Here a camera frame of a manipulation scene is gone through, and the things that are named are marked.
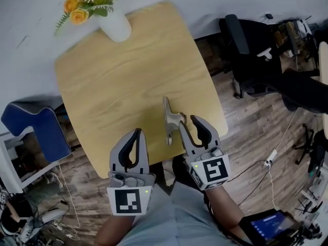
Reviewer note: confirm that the white power strip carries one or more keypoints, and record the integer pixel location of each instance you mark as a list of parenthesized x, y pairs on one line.
[(271, 159)]

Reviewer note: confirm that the orange and white flower bouquet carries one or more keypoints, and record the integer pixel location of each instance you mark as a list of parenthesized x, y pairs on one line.
[(82, 6)]

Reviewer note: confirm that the blue chair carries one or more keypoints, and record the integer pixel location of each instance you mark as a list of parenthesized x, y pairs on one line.
[(43, 127)]

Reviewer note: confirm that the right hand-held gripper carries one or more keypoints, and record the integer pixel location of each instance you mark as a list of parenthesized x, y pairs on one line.
[(215, 172)]

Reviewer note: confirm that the person's right forearm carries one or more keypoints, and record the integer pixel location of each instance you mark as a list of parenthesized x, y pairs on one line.
[(223, 209)]

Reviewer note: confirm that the pair of sneakers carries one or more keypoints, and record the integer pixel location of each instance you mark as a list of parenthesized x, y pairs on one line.
[(54, 179)]

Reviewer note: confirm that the white cabinet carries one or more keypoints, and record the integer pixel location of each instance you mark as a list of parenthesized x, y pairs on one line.
[(10, 168)]

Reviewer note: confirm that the black office chair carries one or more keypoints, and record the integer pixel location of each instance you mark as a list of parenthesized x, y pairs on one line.
[(256, 60)]

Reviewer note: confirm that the person's left forearm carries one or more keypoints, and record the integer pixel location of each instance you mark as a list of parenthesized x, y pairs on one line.
[(115, 229)]

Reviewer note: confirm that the metal bulldog clip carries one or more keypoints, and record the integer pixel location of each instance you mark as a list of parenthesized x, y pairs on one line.
[(169, 119)]

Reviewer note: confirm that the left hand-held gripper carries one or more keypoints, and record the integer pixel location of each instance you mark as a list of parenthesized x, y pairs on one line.
[(128, 201)]

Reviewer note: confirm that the black tablet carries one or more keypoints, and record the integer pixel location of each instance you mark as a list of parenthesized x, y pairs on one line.
[(271, 227)]

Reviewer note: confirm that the white vase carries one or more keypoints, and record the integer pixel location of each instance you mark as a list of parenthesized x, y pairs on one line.
[(115, 25)]

